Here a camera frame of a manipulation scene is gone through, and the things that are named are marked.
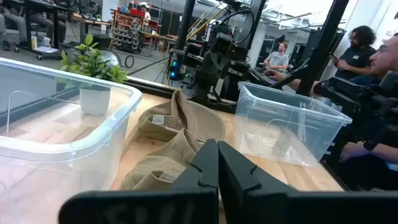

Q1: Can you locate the standing person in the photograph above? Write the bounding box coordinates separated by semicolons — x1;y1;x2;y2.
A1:
331;25;377;81

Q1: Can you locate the seated person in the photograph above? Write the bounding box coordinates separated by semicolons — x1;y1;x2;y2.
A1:
263;42;290;73

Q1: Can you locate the black table frame rail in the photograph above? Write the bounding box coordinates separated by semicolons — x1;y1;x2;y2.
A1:
124;77;238;114

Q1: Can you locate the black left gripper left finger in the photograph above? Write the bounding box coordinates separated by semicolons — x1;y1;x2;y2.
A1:
58;139;220;224

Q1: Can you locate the person beside table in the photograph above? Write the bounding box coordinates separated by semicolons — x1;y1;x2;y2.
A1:
266;32;398;191

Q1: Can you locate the black cable loop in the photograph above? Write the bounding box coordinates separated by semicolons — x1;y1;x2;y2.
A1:
124;54;136;69

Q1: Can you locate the blue-lit electronics box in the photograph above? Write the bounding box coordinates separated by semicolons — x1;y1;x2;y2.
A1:
167;57;182;82

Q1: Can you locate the beige hat with buckle strap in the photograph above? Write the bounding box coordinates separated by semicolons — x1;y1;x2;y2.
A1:
126;90;226;150

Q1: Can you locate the black desk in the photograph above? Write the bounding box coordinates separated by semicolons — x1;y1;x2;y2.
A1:
9;0;73;60

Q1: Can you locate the large clear plastic bin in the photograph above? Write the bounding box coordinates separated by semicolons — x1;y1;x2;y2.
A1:
0;57;143;224

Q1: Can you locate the black slanted frame post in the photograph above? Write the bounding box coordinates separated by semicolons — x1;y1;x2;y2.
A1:
295;0;349;96

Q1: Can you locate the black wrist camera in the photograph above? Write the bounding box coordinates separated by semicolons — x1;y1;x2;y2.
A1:
210;32;238;59

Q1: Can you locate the person at rack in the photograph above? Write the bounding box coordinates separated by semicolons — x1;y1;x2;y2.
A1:
139;2;152;21

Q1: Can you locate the green plant in white pot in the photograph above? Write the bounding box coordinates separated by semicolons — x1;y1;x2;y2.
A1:
59;34;129;116

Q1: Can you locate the black vertical frame post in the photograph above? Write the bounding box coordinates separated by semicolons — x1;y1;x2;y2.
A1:
176;0;197;51

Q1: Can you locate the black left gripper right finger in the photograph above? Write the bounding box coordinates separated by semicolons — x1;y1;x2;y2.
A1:
218;141;398;224

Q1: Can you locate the black machine equipment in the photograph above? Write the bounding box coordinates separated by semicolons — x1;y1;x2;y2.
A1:
313;70;398;151

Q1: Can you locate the small clear plastic bin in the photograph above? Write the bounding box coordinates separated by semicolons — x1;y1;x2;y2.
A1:
234;81;353;167

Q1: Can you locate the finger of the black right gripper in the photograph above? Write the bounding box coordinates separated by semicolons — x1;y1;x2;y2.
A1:
222;76;246;102
194;74;218;101

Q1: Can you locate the person at black desk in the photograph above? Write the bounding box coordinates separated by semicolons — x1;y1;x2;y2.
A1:
0;0;29;48

